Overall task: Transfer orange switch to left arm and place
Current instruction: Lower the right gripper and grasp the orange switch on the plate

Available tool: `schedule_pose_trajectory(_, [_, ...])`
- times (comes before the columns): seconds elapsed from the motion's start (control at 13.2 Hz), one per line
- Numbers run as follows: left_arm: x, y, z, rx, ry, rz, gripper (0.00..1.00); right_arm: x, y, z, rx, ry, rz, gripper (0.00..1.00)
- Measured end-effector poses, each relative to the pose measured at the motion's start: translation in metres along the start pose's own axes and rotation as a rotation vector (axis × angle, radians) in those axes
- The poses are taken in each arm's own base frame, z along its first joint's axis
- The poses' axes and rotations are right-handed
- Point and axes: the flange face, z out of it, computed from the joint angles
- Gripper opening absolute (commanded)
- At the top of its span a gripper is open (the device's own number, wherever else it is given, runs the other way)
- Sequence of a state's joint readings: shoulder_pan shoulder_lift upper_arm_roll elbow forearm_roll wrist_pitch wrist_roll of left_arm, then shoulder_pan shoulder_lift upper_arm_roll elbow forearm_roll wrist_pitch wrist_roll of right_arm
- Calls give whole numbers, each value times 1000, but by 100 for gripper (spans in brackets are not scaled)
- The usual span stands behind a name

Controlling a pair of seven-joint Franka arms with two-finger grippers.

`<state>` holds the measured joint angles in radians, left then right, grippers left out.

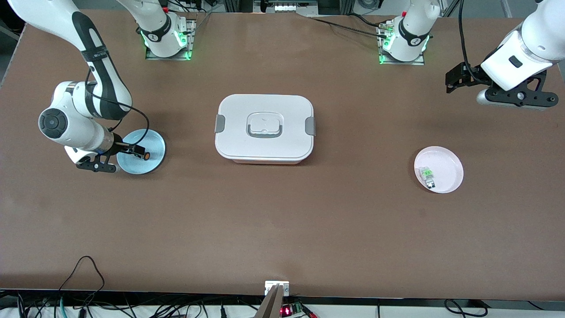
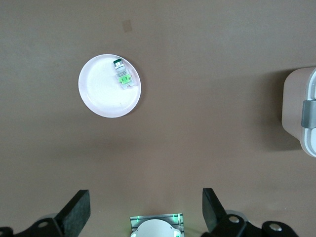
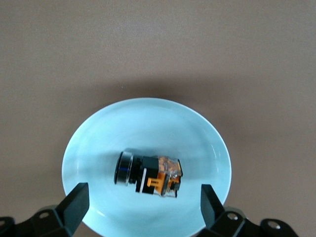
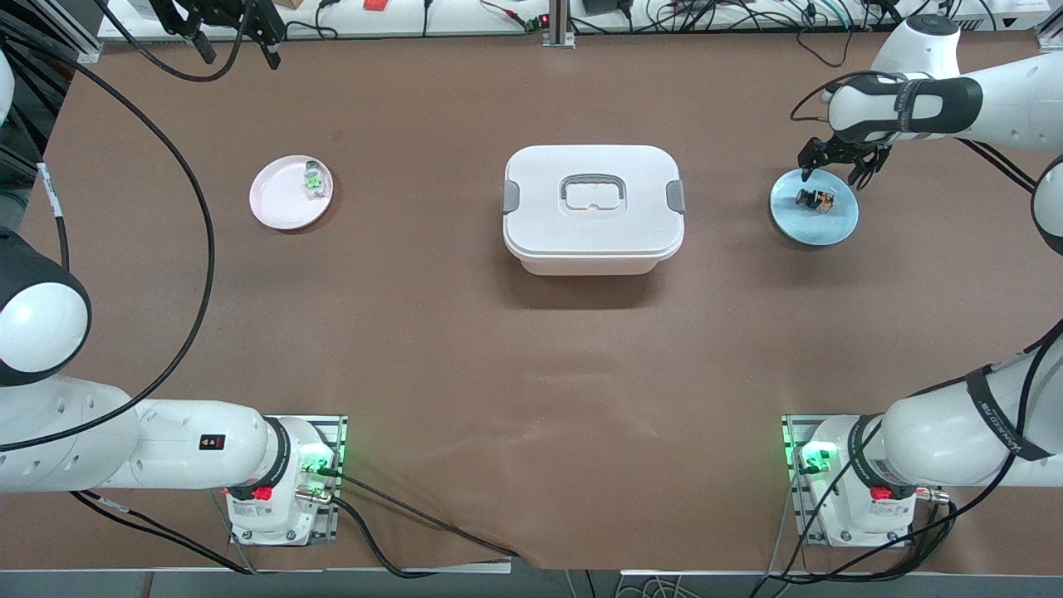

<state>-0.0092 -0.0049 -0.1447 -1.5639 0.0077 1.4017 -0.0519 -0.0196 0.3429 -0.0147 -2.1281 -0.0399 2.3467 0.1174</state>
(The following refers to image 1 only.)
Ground white lunch box grey clips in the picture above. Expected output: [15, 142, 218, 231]
[215, 94, 316, 165]

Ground light blue round plate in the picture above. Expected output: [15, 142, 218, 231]
[116, 129, 166, 175]

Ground pale pink round plate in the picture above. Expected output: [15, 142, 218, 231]
[414, 146, 464, 194]

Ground small green connector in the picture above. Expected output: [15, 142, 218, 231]
[419, 167, 437, 189]

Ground circuit board with red display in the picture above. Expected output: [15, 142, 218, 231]
[280, 302, 306, 317]

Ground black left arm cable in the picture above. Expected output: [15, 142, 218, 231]
[458, 0, 486, 84]

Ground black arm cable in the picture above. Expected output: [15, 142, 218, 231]
[458, 0, 486, 84]
[84, 68, 151, 148]

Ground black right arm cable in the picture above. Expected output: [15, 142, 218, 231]
[84, 68, 151, 148]

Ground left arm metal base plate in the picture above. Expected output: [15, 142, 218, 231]
[377, 20, 426, 66]

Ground thin black looped cable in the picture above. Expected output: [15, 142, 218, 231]
[57, 255, 106, 293]

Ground black cable across table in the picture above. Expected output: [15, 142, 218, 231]
[307, 13, 391, 40]

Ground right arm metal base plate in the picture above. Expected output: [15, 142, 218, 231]
[145, 18, 197, 61]

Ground black cable tangle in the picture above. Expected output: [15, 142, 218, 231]
[0, 289, 256, 318]

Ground small white bracket plate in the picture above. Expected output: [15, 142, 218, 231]
[265, 281, 290, 296]

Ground grey camera stand profile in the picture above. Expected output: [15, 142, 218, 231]
[255, 284, 285, 318]

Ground black coiled cable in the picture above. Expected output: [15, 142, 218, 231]
[444, 299, 490, 318]

